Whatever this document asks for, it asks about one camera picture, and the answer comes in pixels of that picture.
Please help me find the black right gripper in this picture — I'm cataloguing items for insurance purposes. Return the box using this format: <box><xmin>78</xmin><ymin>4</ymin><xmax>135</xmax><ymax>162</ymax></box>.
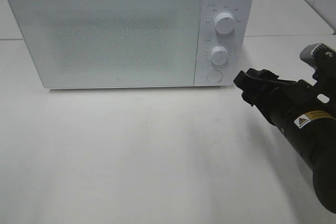
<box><xmin>233</xmin><ymin>68</ymin><xmax>336</xmax><ymax>127</ymax></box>

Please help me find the round white door button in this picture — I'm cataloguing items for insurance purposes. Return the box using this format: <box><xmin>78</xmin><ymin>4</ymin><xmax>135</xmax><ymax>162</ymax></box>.
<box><xmin>206</xmin><ymin>70</ymin><xmax>223</xmax><ymax>83</ymax></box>

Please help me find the white microwave door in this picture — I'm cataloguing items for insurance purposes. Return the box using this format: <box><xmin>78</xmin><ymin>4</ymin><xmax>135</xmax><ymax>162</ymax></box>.
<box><xmin>8</xmin><ymin>0</ymin><xmax>201</xmax><ymax>89</ymax></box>

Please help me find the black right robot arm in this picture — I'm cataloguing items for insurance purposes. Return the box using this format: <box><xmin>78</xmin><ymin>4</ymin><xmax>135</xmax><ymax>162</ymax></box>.
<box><xmin>234</xmin><ymin>68</ymin><xmax>335</xmax><ymax>213</ymax></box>

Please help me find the lower white microwave knob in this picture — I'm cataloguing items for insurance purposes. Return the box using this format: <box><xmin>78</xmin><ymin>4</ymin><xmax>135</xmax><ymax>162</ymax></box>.
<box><xmin>209</xmin><ymin>46</ymin><xmax>229</xmax><ymax>66</ymax></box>

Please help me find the white microwave knob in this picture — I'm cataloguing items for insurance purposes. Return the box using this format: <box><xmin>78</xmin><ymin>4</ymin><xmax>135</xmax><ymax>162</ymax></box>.
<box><xmin>214</xmin><ymin>10</ymin><xmax>236</xmax><ymax>35</ymax></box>
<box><xmin>209</xmin><ymin>46</ymin><xmax>229</xmax><ymax>66</ymax></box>

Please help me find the upper white microwave knob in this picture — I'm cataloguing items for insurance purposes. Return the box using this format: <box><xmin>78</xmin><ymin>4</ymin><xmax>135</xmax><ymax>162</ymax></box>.
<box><xmin>214</xmin><ymin>10</ymin><xmax>236</xmax><ymax>35</ymax></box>

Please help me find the white microwave oven body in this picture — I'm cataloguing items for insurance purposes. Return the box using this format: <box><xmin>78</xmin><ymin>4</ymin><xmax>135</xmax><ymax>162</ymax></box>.
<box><xmin>8</xmin><ymin>0</ymin><xmax>253</xmax><ymax>89</ymax></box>

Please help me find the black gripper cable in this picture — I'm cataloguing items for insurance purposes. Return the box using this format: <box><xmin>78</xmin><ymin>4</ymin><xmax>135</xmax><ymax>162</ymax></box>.
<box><xmin>246</xmin><ymin>73</ymin><xmax>289</xmax><ymax>88</ymax></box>

